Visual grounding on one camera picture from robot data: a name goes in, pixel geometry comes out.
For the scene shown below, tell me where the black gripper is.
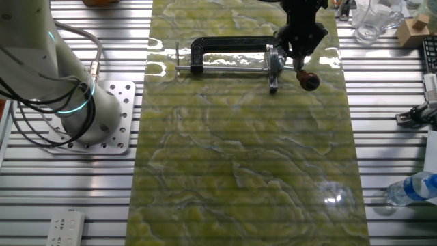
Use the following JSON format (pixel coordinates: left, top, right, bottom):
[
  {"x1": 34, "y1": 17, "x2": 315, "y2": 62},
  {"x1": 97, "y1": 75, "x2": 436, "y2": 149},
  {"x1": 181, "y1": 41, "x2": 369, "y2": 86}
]
[{"x1": 274, "y1": 0, "x2": 329, "y2": 69}]

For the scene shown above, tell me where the clear glass mug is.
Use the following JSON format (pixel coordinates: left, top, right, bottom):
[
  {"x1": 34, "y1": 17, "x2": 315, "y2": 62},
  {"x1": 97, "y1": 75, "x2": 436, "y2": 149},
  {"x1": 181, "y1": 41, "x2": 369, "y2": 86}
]
[{"x1": 351, "y1": 0, "x2": 406, "y2": 45}]

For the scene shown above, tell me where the large wooden block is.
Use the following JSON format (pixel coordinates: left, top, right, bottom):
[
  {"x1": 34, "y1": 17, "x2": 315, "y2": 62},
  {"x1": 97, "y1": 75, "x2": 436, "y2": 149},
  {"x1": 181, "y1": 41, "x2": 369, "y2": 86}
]
[{"x1": 395, "y1": 18, "x2": 431, "y2": 49}]

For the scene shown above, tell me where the small wooden block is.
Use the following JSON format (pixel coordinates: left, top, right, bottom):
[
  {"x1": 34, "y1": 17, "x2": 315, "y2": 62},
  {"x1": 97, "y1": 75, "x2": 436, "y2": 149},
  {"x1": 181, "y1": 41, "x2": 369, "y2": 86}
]
[{"x1": 412, "y1": 13, "x2": 430, "y2": 31}]

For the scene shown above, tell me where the black keyboard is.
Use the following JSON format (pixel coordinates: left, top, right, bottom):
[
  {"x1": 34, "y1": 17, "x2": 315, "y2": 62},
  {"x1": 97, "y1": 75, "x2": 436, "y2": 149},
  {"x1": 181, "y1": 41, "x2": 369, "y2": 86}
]
[{"x1": 422, "y1": 36, "x2": 437, "y2": 74}]

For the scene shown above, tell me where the green marble pattern mat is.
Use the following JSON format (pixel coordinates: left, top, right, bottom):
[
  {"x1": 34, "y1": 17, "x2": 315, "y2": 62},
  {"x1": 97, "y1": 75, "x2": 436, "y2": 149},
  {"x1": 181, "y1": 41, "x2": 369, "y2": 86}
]
[{"x1": 124, "y1": 0, "x2": 371, "y2": 246}]

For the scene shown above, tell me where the translucent container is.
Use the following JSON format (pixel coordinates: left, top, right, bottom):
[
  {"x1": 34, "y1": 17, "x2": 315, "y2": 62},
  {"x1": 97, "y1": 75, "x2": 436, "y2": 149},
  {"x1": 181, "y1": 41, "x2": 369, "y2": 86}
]
[{"x1": 422, "y1": 0, "x2": 437, "y2": 35}]

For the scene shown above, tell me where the white ribbed device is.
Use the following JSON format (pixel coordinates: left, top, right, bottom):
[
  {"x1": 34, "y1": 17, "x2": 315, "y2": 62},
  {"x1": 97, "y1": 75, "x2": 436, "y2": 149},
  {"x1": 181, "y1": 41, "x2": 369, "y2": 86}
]
[{"x1": 422, "y1": 72, "x2": 437, "y2": 102}]

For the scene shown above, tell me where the black and silver clamp tool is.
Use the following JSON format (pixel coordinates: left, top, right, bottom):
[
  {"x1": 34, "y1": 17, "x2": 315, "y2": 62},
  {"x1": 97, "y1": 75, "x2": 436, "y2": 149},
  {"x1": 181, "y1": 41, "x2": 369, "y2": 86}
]
[{"x1": 395, "y1": 100, "x2": 437, "y2": 131}]

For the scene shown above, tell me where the clear water bottle blue label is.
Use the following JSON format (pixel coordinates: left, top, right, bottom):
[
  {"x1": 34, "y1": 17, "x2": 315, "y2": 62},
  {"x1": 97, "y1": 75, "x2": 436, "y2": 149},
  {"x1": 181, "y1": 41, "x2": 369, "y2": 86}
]
[{"x1": 386, "y1": 170, "x2": 437, "y2": 207}]

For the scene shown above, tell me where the silver robot mounting plate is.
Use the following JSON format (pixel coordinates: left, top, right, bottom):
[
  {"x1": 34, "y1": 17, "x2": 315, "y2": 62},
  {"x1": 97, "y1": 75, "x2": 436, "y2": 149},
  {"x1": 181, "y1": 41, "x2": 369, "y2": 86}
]
[{"x1": 46, "y1": 80, "x2": 137, "y2": 155}]

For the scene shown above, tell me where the orange-brown object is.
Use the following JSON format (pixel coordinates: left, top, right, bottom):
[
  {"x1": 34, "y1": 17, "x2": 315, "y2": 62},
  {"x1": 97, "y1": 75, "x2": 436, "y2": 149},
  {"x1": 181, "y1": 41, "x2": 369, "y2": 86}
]
[{"x1": 81, "y1": 0, "x2": 121, "y2": 7}]

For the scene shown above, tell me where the white power strip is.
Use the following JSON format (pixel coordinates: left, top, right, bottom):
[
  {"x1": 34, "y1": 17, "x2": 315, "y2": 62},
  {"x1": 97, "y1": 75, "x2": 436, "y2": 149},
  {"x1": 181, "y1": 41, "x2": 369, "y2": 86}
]
[{"x1": 46, "y1": 209, "x2": 86, "y2": 246}]

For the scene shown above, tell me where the black corner bracket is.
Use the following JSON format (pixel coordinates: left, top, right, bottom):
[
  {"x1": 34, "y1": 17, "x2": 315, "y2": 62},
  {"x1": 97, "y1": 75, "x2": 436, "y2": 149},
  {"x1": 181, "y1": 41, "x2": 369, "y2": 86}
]
[{"x1": 337, "y1": 0, "x2": 352, "y2": 22}]

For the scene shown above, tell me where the grey cable with metal connector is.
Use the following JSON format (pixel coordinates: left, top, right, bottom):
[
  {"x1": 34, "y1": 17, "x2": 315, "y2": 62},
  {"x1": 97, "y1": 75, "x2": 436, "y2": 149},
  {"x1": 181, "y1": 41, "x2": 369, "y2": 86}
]
[{"x1": 54, "y1": 20, "x2": 104, "y2": 84}]

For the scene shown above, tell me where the black cable bundle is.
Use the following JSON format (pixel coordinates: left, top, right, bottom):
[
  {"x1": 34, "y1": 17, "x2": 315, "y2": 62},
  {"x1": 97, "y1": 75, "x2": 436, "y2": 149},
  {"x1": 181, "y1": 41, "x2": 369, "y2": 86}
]
[{"x1": 0, "y1": 77, "x2": 97, "y2": 150}]

